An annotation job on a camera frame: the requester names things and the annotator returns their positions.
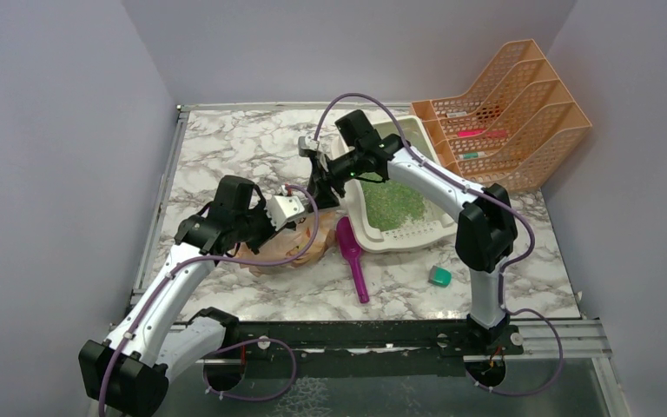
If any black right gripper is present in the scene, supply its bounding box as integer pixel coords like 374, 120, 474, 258
304, 148, 364, 213

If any orange cat litter bag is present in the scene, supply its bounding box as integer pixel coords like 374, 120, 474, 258
235, 212, 339, 276

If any magenta plastic litter scoop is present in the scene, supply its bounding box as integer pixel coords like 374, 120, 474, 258
335, 216, 370, 304

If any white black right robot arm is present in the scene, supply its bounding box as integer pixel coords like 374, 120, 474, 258
298, 110, 518, 354

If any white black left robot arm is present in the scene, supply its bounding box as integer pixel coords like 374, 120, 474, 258
78, 175, 320, 416

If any green cat litter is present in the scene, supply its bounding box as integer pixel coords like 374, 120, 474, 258
360, 180, 426, 232

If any white plastic litter box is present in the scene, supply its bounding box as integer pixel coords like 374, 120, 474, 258
329, 115, 460, 255

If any small green box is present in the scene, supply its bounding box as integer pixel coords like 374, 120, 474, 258
428, 266, 452, 288

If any green marker pen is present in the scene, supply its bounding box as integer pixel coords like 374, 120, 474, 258
459, 151, 488, 161

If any white marker pen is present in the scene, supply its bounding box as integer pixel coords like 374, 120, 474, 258
446, 111, 468, 118

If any pink marker pen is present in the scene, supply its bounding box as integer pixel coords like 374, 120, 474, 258
456, 129, 507, 138

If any orange mesh file organizer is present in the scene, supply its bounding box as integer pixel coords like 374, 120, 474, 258
410, 39, 592, 192

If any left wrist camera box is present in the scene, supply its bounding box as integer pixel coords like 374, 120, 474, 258
266, 195, 307, 230

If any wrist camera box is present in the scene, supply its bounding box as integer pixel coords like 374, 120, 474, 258
266, 195, 307, 230
297, 136, 322, 158

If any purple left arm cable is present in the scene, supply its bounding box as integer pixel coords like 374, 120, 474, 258
98, 183, 320, 417

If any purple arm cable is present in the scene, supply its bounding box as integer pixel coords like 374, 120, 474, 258
313, 92, 565, 398
98, 183, 320, 417

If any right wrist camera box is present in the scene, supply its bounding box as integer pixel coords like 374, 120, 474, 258
297, 136, 322, 158

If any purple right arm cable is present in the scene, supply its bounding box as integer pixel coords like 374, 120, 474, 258
313, 92, 565, 398

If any black metal base rail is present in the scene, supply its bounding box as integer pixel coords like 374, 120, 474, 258
201, 319, 524, 377

